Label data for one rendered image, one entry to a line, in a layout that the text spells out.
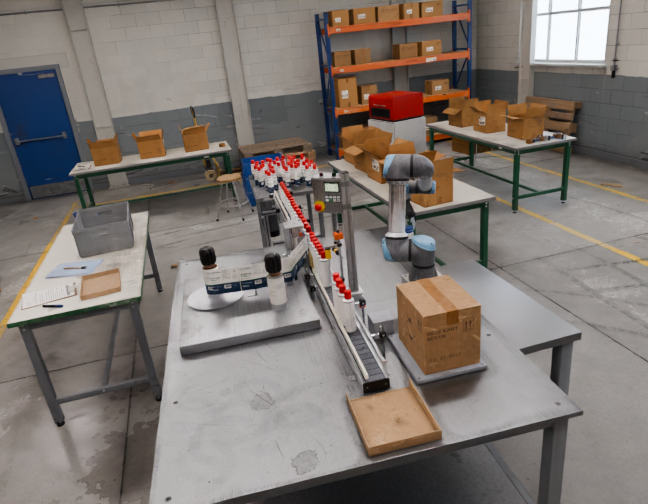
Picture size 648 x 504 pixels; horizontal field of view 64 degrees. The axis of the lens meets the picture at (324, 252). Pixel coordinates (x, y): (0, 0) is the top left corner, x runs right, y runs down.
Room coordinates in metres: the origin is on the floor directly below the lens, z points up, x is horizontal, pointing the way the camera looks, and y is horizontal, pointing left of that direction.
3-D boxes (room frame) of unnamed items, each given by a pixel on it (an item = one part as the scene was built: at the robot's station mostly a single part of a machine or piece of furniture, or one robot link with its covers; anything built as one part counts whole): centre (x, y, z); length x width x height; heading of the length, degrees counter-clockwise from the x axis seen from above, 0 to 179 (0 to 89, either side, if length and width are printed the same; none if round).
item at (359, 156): (5.42, -0.58, 0.97); 0.44 x 0.38 x 0.37; 109
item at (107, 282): (3.06, 1.45, 0.82); 0.34 x 0.24 x 0.03; 20
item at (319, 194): (2.60, -0.07, 1.38); 0.17 x 0.10 x 0.19; 65
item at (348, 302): (2.05, -0.08, 0.98); 0.05 x 0.05 x 0.20
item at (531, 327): (2.24, -0.54, 0.81); 0.90 x 0.90 x 0.04; 14
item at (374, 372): (2.48, -0.01, 0.86); 1.65 x 0.08 x 0.04; 10
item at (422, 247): (2.42, -0.50, 1.09); 0.13 x 0.12 x 0.14; 76
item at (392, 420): (1.50, -0.18, 0.85); 0.30 x 0.26 x 0.04; 10
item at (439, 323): (1.87, -0.44, 0.99); 0.30 x 0.24 x 0.27; 10
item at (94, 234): (3.95, 1.71, 0.91); 0.60 x 0.40 x 0.22; 17
